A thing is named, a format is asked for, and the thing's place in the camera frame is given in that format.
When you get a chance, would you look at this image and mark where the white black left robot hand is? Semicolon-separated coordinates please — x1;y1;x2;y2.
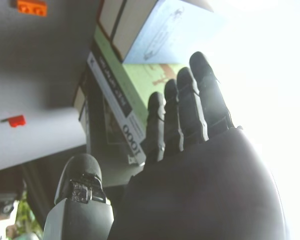
43;51;290;240

